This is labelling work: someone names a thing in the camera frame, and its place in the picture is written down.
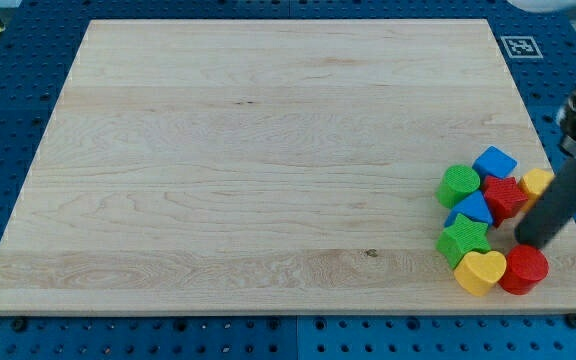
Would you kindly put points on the red cylinder block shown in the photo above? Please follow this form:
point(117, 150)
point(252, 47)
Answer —
point(526, 267)

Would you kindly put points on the green star block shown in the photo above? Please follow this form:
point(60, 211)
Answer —
point(461, 237)

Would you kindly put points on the red star block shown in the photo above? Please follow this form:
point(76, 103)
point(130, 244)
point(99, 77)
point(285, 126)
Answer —
point(503, 197)

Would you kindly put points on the wooden board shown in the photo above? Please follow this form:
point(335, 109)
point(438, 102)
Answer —
point(242, 167)

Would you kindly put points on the green cylinder block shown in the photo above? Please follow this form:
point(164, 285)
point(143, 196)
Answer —
point(457, 182)

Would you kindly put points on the blue triangle block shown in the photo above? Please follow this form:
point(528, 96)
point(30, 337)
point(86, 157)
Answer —
point(474, 207)

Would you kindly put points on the blue cube block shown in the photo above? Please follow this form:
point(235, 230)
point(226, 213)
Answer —
point(494, 162)

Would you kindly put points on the yellow heart block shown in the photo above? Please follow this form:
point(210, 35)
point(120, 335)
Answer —
point(478, 273)

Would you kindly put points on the yellow pentagon block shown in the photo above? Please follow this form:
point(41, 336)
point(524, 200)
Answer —
point(533, 184)

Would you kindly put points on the white fiducial marker tag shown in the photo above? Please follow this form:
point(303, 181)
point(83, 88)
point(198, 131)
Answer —
point(521, 47)

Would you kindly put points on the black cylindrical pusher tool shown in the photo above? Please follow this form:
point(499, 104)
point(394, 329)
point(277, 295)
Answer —
point(552, 211)

